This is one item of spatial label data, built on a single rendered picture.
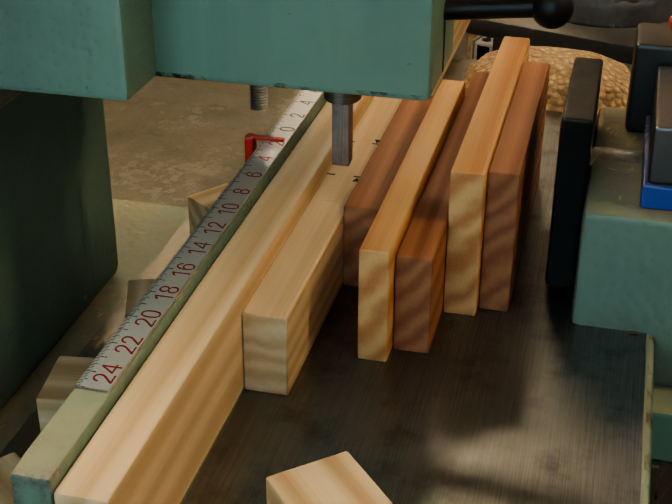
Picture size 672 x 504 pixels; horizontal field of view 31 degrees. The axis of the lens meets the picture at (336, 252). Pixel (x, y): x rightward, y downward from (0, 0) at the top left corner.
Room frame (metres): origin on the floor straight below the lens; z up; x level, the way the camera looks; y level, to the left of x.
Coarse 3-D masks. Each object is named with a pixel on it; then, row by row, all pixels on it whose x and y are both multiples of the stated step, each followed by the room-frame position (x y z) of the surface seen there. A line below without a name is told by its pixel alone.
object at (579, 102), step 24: (576, 72) 0.58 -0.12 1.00; (600, 72) 0.59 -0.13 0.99; (576, 96) 0.55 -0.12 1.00; (576, 120) 0.52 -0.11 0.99; (576, 144) 0.52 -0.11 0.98; (576, 168) 0.52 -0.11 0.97; (576, 192) 0.52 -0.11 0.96; (552, 216) 0.52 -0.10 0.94; (576, 216) 0.52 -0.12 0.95; (552, 240) 0.52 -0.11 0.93; (576, 240) 0.52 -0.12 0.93; (552, 264) 0.52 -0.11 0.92; (576, 264) 0.52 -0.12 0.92
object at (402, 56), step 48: (192, 0) 0.55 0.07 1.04; (240, 0) 0.55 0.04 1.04; (288, 0) 0.54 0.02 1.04; (336, 0) 0.54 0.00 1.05; (384, 0) 0.53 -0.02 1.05; (432, 0) 0.53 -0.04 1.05; (192, 48) 0.55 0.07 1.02; (240, 48) 0.55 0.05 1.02; (288, 48) 0.54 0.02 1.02; (336, 48) 0.54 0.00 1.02; (384, 48) 0.53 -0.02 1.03; (432, 48) 0.53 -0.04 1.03; (336, 96) 0.56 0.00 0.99; (384, 96) 0.53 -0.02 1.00
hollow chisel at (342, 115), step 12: (336, 108) 0.57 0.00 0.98; (348, 108) 0.57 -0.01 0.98; (336, 120) 0.57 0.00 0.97; (348, 120) 0.57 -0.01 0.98; (336, 132) 0.57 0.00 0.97; (348, 132) 0.57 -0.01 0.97; (336, 144) 0.57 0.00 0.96; (348, 144) 0.57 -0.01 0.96; (336, 156) 0.57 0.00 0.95; (348, 156) 0.57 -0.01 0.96
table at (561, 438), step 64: (448, 320) 0.50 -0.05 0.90; (512, 320) 0.50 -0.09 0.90; (320, 384) 0.44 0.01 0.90; (384, 384) 0.44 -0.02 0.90; (448, 384) 0.44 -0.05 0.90; (512, 384) 0.44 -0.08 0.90; (576, 384) 0.44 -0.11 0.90; (640, 384) 0.44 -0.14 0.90; (256, 448) 0.40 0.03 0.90; (320, 448) 0.40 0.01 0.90; (384, 448) 0.40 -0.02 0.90; (448, 448) 0.40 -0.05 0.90; (512, 448) 0.40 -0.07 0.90; (576, 448) 0.40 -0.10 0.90; (640, 448) 0.40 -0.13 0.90
